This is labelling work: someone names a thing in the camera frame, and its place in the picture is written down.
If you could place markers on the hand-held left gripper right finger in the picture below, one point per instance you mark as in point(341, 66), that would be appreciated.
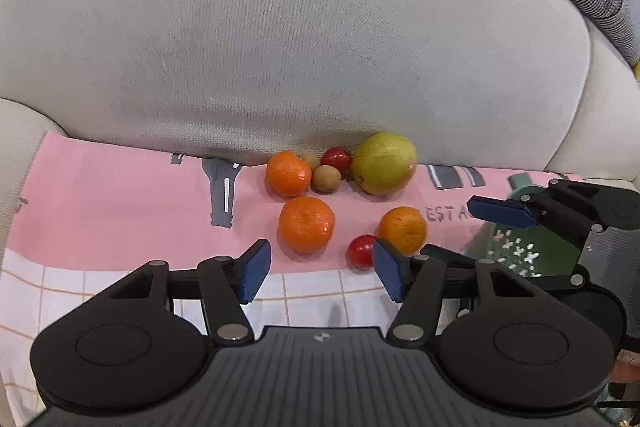
point(387, 271)

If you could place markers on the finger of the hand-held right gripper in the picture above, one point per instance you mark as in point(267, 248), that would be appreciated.
point(500, 211)
point(457, 257)

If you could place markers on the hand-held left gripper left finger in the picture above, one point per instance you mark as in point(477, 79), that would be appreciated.
point(255, 271)

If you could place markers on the red cherry tomato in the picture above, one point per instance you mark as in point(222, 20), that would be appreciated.
point(360, 251)
point(337, 159)

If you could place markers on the orange mandarin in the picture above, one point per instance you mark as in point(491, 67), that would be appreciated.
point(287, 173)
point(402, 229)
point(306, 224)

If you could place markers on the green perforated basket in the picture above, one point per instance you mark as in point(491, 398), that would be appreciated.
point(552, 249)

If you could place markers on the green pear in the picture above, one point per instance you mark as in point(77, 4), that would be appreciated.
point(384, 163)

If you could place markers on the small brown longan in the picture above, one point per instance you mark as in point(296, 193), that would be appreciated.
point(310, 159)
point(327, 178)

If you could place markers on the pink printed cloth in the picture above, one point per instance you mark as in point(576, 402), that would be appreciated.
point(125, 207)

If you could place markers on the beige sofa back cushion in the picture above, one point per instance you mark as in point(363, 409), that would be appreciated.
point(300, 32)

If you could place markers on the beige sofa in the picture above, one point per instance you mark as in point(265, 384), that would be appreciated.
point(15, 147)

